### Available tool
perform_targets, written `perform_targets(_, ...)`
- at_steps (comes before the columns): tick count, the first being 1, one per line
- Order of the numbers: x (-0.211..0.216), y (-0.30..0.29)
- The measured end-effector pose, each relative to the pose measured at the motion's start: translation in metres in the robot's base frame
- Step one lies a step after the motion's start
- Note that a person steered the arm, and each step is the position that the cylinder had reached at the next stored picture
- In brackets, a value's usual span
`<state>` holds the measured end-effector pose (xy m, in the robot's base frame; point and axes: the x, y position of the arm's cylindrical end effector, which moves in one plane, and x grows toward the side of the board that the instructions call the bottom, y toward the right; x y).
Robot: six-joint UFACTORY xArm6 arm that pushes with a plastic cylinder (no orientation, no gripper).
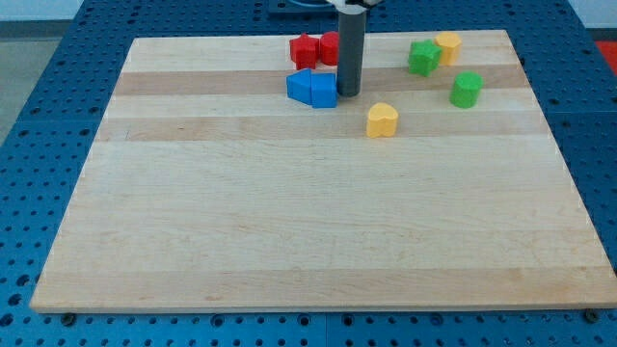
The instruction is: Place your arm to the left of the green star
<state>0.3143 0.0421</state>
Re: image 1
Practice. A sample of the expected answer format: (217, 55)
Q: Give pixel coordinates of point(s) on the green star block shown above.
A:
(424, 57)

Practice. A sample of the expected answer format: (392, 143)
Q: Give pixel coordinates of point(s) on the green cylinder block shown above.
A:
(466, 89)

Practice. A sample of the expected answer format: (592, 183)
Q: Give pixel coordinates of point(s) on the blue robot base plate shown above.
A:
(287, 8)

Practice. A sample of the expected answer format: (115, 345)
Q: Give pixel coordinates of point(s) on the blue pentagon block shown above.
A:
(298, 86)

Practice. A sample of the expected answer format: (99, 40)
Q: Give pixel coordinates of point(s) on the yellow hexagon block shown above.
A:
(451, 45)

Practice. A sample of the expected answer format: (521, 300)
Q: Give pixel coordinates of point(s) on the yellow heart block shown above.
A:
(382, 120)

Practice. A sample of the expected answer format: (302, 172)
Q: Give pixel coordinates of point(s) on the red star block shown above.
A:
(304, 51)

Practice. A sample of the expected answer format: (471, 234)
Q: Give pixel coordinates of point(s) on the light wooden board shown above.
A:
(207, 189)

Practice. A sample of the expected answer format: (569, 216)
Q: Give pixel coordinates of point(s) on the blue cube block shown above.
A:
(323, 90)

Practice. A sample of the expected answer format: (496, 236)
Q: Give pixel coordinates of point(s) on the red round block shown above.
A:
(329, 48)

